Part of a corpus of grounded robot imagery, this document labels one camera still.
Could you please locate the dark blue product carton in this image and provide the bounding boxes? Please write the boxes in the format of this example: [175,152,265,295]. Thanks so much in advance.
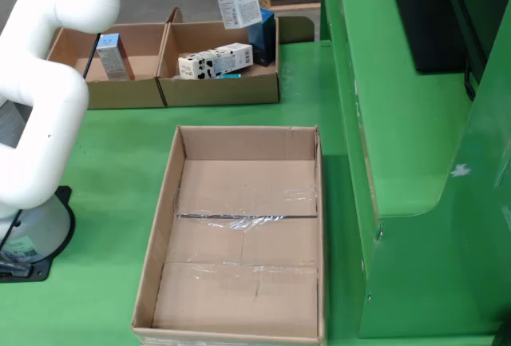
[248,6,277,68]

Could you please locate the green metal cabinet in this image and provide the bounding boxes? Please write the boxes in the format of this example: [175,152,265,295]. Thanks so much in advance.
[319,0,511,346]

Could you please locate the black monitor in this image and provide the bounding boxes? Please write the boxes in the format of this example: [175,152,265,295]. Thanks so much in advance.
[385,0,492,74]

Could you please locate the white fabric bundle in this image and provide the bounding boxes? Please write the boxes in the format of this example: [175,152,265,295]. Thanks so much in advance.
[0,100,33,149]

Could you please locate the grey-blue product carton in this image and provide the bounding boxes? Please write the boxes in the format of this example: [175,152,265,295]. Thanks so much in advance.
[95,33,135,82]

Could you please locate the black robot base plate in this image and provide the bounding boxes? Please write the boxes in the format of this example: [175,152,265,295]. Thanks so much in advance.
[0,185,77,283]

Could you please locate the black monitor cable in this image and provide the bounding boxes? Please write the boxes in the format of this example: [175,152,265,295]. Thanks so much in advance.
[462,58,479,102]

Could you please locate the large brown cardboard tray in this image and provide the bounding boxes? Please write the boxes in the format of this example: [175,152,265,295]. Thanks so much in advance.
[129,124,324,346]

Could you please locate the open brown cardboard box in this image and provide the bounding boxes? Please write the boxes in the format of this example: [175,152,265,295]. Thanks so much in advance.
[46,22,168,110]
[154,6,280,108]

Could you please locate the white cow print carton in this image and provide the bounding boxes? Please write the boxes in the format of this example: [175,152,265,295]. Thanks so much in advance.
[177,42,255,81]

